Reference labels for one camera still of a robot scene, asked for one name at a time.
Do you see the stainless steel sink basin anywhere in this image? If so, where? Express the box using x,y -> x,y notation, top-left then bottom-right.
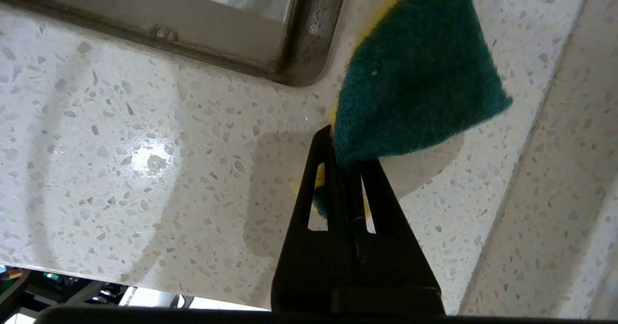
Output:
0,0 -> 352,88

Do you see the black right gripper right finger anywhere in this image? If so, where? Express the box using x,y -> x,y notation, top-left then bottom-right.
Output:
345,157 -> 445,314

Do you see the green and yellow sponge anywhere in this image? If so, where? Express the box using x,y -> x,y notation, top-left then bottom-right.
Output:
290,0 -> 513,221

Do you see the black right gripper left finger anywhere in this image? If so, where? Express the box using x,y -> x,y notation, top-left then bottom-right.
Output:
270,125 -> 355,312

